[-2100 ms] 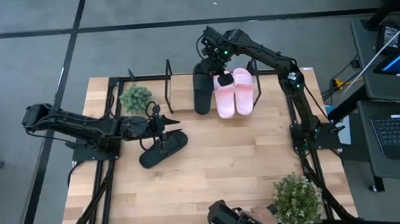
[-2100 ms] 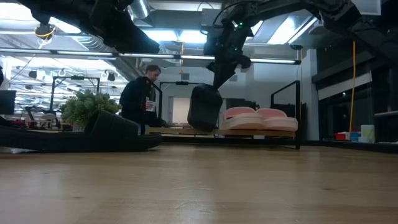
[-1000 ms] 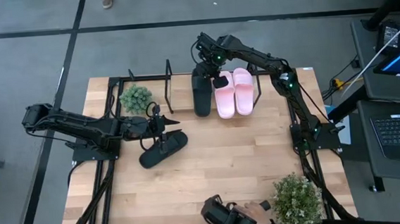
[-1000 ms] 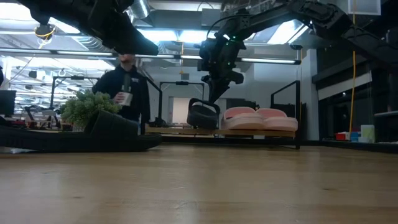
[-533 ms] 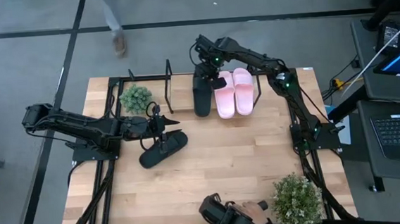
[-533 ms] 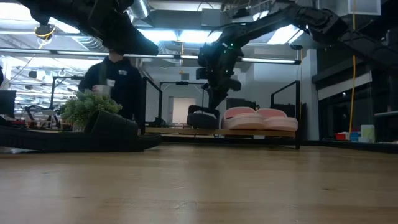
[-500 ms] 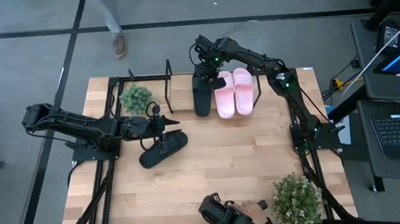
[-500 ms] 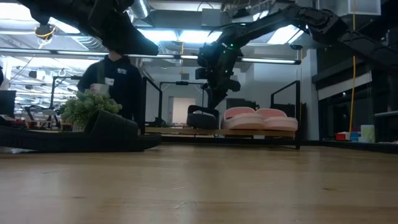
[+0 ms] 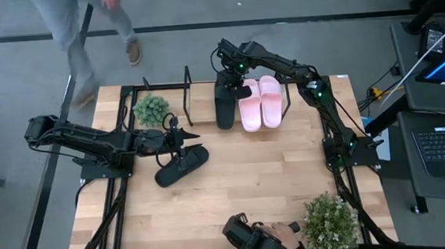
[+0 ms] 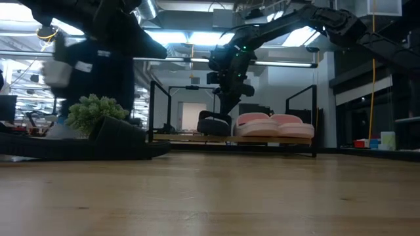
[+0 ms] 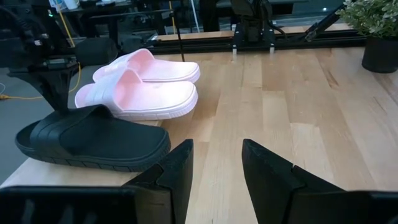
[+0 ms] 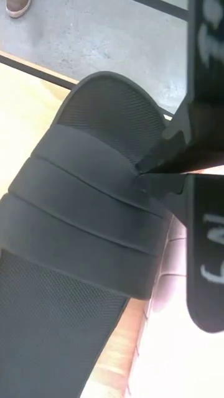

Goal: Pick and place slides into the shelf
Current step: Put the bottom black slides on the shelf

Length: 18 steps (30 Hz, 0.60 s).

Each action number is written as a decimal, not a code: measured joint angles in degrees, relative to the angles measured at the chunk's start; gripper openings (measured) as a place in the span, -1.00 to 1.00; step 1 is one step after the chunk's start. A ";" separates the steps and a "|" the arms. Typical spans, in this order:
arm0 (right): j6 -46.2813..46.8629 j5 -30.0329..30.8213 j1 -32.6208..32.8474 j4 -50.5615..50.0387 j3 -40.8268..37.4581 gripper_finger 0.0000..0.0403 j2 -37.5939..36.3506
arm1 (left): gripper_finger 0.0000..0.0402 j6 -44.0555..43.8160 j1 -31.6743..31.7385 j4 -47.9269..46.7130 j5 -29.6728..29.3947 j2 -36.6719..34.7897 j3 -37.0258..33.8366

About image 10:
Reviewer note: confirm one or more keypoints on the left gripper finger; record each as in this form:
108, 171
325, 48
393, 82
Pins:
64, 106
128, 105

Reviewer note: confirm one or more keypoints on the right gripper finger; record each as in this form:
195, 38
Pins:
221, 101
233, 104

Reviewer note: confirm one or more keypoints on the black rubber slide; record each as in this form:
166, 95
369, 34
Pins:
108, 141
213, 126

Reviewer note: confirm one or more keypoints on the pink rubber slide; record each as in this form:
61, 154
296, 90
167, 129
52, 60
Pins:
256, 126
295, 128

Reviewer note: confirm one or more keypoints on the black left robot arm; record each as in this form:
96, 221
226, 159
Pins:
108, 19

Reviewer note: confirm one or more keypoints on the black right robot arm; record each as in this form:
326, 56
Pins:
344, 24

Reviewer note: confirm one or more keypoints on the small green potted plant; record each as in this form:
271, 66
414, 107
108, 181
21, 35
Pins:
93, 111

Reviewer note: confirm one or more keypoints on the long ceiling light tube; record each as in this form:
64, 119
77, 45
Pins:
282, 64

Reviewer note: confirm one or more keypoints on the dark computer monitor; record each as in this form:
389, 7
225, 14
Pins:
7, 108

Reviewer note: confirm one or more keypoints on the red box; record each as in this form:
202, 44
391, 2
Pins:
360, 144

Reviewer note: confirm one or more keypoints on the blue box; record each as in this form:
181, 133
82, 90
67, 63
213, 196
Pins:
374, 144

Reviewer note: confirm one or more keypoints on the pale green box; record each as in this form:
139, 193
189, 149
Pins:
388, 141

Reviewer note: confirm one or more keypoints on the black background rig frame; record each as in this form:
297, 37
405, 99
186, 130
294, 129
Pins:
192, 87

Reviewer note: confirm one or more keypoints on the wooden shelf black metal frame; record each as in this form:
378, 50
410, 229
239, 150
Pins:
229, 139

